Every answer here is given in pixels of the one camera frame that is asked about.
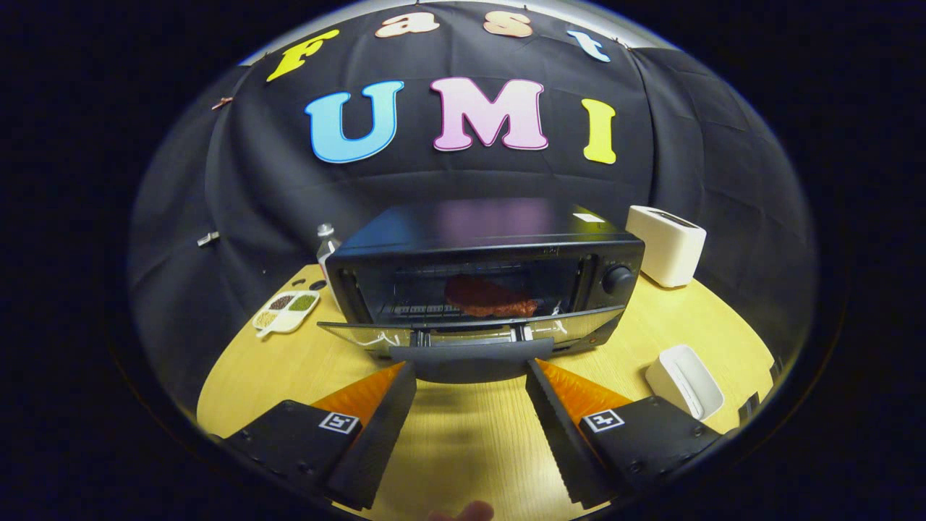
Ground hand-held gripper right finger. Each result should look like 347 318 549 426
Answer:
526 359 724 509

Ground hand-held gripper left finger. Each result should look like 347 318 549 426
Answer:
216 362 419 512

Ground red-brown meat piece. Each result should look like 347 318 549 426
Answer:
443 273 540 320

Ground black toaster oven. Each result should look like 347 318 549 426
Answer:
318 198 647 385

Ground white bread toaster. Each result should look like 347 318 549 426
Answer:
625 205 708 289

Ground white rectangular dish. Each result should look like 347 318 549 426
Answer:
645 344 726 423

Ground white divided condiment plate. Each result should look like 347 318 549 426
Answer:
251 290 322 339

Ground clear plastic bottle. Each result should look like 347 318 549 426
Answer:
315 223 343 284

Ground black backdrop cloth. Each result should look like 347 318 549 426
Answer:
129 0 819 410

